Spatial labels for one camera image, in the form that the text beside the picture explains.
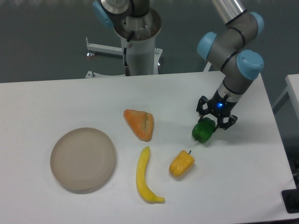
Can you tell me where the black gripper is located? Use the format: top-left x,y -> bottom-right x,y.
196,87 -> 241,132

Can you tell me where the green bell pepper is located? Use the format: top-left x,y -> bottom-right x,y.
192,117 -> 215,143

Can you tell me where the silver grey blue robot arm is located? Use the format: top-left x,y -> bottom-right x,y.
92,0 -> 264,130

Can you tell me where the yellow bell pepper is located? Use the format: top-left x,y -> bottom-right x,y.
169,150 -> 195,177

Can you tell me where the orange bread wedge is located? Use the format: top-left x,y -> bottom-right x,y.
123,109 -> 154,142

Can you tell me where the yellow banana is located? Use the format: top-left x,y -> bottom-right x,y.
135,147 -> 165,203

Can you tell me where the black box at table edge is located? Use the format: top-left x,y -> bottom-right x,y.
281,189 -> 299,214

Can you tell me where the beige round plate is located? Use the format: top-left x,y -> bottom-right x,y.
50,127 -> 116,194

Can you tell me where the black cable with connector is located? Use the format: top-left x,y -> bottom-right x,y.
123,30 -> 135,77

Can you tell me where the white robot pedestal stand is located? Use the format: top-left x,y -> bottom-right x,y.
86,8 -> 163,76

